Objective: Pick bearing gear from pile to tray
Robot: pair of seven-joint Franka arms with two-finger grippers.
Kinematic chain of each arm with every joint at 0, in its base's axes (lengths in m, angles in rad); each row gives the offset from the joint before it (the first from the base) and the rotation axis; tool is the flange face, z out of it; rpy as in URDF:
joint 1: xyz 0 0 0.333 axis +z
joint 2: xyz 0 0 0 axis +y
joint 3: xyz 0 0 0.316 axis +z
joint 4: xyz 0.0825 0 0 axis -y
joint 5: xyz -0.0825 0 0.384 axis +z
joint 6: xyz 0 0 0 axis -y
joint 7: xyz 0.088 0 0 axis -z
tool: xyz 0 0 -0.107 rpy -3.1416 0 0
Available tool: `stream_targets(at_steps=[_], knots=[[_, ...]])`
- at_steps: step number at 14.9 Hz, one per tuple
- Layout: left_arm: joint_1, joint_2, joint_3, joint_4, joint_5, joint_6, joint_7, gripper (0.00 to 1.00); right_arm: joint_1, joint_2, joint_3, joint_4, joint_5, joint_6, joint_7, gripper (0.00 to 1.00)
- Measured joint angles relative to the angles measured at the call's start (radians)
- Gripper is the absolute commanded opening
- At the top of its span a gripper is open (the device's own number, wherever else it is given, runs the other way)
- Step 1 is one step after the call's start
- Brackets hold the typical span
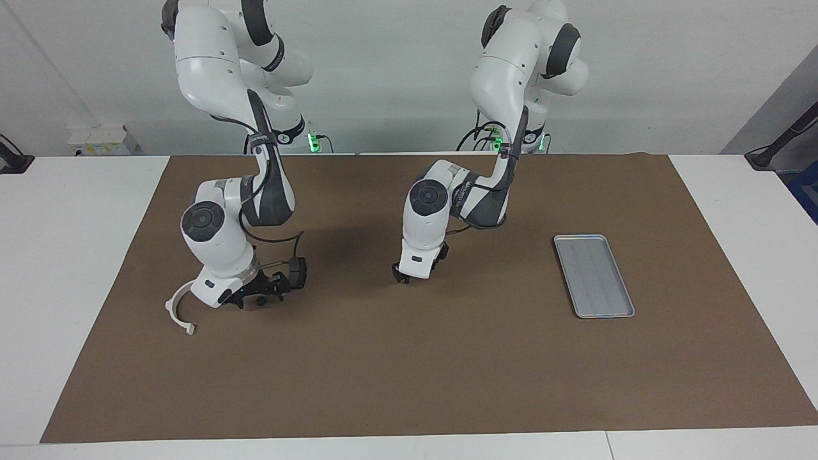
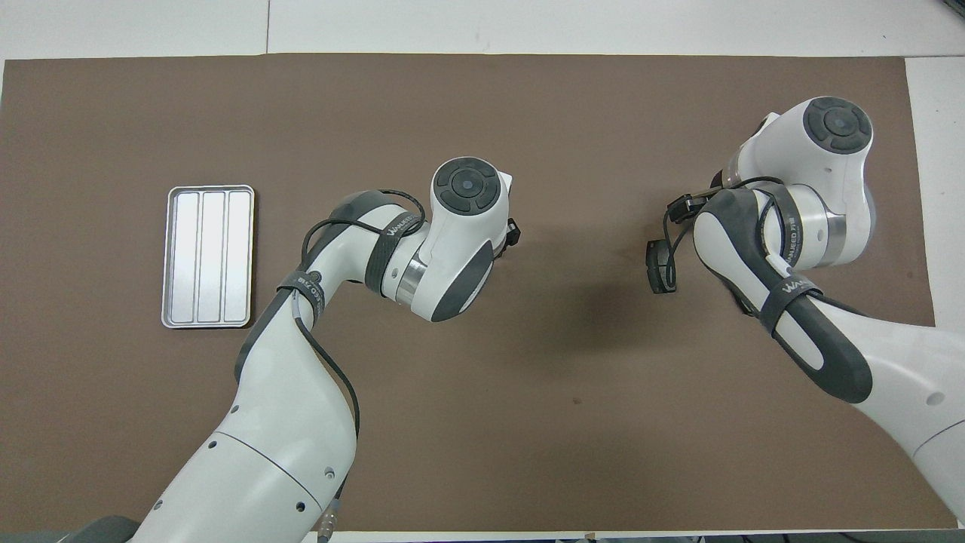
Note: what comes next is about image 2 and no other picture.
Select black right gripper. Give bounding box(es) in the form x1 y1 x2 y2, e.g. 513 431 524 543
667 192 709 225

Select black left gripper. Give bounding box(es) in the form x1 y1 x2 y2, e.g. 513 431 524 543
494 217 522 261

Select silver metal tray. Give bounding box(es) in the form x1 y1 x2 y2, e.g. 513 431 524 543
161 185 256 330

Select short rectangular grey brake pad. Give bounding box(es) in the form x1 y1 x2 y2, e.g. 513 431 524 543
646 240 678 295

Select brown table mat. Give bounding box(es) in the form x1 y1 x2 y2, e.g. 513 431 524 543
0 53 958 532

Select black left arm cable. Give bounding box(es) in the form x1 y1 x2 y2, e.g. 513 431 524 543
290 189 427 543

